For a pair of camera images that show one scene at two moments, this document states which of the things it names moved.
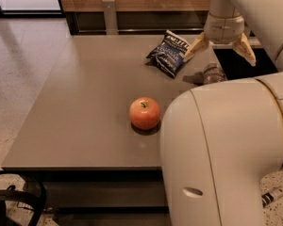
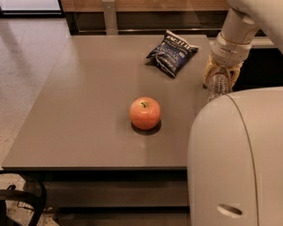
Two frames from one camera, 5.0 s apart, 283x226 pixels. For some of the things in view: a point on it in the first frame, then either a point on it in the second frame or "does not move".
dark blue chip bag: [171, 55] does not move
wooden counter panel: [141, 9] does not move
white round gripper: [224, 29] -> [228, 54]
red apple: [144, 113] does not move
